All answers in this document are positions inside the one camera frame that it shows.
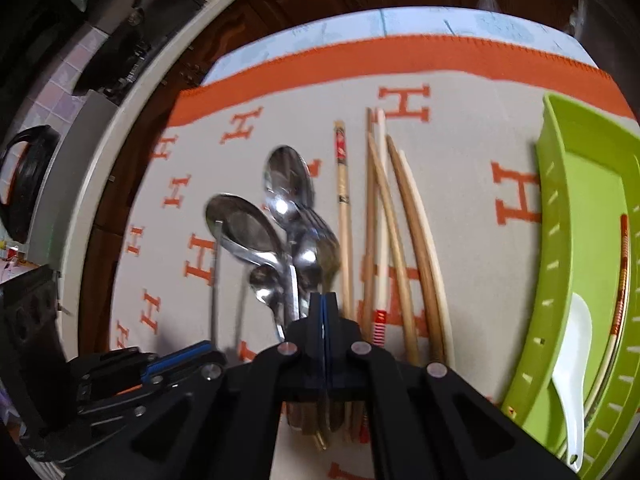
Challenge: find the steel fork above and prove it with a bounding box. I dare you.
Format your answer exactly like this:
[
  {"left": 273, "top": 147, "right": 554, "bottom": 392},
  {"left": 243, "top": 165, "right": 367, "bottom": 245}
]
[{"left": 293, "top": 206, "right": 341, "bottom": 292}]

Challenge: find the small steel teaspoon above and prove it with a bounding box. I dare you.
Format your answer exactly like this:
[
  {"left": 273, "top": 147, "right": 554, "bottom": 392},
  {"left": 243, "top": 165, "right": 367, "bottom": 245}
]
[{"left": 248, "top": 264, "right": 285, "bottom": 341}]

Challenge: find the wide steel soup spoon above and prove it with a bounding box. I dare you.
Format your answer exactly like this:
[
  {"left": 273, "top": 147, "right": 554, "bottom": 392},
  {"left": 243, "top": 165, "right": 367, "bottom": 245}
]
[{"left": 204, "top": 193, "right": 300, "bottom": 324}]

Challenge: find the pale bamboo chopstick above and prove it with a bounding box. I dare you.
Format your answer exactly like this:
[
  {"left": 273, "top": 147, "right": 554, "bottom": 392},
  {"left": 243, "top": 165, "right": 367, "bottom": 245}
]
[{"left": 367, "top": 132, "right": 420, "bottom": 366}]

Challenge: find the white ceramic spoon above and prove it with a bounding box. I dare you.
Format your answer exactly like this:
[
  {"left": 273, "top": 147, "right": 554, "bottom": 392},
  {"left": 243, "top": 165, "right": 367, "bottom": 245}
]
[{"left": 552, "top": 292, "right": 592, "bottom": 472}]

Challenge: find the dark wooden chopstick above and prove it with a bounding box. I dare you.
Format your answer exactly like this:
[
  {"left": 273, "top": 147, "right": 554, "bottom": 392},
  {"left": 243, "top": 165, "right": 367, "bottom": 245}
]
[{"left": 385, "top": 134, "right": 454, "bottom": 367}]

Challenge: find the large steel tablespoon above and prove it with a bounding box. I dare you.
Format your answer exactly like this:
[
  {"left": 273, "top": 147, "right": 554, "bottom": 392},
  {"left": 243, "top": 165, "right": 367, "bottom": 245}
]
[{"left": 262, "top": 145, "right": 314, "bottom": 226}]

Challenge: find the brown wooden chopstick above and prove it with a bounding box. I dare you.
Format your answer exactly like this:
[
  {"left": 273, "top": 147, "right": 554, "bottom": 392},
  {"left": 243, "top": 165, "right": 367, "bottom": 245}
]
[{"left": 360, "top": 107, "right": 378, "bottom": 328}]

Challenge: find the green plastic utensil tray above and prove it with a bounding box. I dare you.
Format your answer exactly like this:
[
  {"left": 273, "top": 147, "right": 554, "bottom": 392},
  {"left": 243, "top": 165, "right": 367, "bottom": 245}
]
[{"left": 502, "top": 93, "right": 639, "bottom": 479}]

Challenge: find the orange beige H blanket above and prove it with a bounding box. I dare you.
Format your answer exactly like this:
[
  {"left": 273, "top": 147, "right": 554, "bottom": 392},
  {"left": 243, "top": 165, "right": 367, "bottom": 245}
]
[{"left": 110, "top": 35, "right": 639, "bottom": 408}]

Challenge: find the black handled kettle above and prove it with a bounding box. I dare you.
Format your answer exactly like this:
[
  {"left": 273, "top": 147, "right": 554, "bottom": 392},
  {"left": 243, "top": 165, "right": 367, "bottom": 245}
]
[{"left": 1, "top": 125, "right": 60, "bottom": 244}]

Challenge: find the thin pale chopstick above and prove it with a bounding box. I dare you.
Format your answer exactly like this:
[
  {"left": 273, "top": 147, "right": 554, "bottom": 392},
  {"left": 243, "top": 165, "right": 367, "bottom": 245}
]
[{"left": 373, "top": 108, "right": 390, "bottom": 347}]

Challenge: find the red patterned chopstick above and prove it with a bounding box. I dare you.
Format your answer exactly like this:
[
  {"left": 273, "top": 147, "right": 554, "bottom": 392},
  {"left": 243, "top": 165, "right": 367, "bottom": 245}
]
[{"left": 585, "top": 214, "right": 630, "bottom": 411}]

